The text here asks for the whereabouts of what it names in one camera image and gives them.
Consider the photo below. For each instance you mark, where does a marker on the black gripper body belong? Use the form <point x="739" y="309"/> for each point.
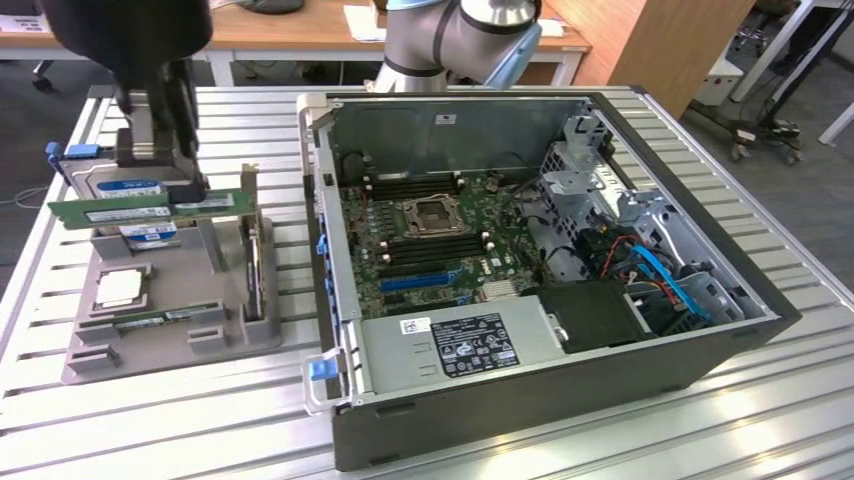
<point x="181" y="100"/>

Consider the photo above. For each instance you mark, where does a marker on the green RAM stick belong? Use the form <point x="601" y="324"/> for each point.
<point x="144" y="320"/>
<point x="107" y="215"/>

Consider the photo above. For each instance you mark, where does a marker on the RAM slot black latches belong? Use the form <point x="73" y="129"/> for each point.
<point x="428" y="195"/>
<point x="428" y="185"/>

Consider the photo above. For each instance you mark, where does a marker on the hard disk blue white label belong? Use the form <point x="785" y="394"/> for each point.
<point x="150" y="235"/>

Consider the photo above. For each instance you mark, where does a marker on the blue plastic disk caddy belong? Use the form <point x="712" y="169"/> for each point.
<point x="82" y="150"/>

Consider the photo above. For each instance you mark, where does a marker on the black chair caster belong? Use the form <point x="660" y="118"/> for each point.
<point x="43" y="75"/>

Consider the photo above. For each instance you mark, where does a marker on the grey plastic parts rack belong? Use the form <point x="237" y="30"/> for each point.
<point x="181" y="300"/>

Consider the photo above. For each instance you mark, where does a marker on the silver CPU chip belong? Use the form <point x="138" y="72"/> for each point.
<point x="121" y="289"/>

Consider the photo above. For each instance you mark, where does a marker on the dark grey rounded device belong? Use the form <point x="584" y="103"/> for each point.
<point x="274" y="6"/>

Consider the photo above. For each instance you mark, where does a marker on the white labelled cardboard box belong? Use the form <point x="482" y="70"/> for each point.
<point x="21" y="22"/>

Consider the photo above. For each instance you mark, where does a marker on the green motherboard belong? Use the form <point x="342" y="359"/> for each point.
<point x="364" y="250"/>

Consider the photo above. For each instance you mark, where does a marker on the black box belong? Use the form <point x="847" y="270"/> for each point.
<point x="17" y="6"/>

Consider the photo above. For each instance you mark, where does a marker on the white paper sheets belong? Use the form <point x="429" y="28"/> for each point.
<point x="555" y="29"/>
<point x="364" y="22"/>

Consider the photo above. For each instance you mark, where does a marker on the metal CPU socket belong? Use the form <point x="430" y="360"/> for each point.
<point x="430" y="215"/>

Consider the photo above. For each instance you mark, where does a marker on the black expansion slot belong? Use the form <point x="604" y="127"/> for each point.
<point x="414" y="271"/>

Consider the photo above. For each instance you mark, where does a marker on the blue expansion slot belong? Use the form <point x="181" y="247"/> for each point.
<point x="417" y="282"/>

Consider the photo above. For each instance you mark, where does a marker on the grey power supply unit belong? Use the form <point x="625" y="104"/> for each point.
<point x="394" y="350"/>

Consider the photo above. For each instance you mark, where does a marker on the small silver chipset heatsink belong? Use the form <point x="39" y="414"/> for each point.
<point x="501" y="291"/>

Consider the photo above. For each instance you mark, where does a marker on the silver metal disk bay cage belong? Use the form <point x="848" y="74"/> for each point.
<point x="581" y="200"/>

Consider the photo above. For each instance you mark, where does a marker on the black open PC case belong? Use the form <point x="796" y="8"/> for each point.
<point x="534" y="415"/>

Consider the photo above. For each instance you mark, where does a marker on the wooden cabinet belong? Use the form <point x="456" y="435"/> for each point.
<point x="681" y="50"/>

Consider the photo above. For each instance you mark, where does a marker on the black wheeled stand base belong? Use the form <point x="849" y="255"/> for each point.
<point x="781" y="131"/>

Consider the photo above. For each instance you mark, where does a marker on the white desk leg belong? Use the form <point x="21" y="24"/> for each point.
<point x="840" y="125"/>

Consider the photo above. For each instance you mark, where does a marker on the graphics card metal bracket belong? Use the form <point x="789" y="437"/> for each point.
<point x="250" y="240"/>

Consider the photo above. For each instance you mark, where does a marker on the wooden desk white frame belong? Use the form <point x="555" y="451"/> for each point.
<point x="301" y="30"/>
<point x="21" y="40"/>

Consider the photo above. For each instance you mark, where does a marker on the white pedestal red knob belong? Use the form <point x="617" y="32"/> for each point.
<point x="721" y="85"/>

